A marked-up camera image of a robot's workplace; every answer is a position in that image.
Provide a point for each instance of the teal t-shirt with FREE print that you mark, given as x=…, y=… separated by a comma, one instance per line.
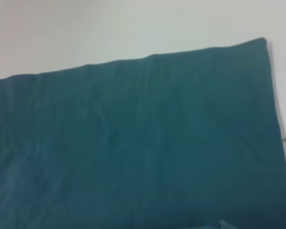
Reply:
x=133, y=143

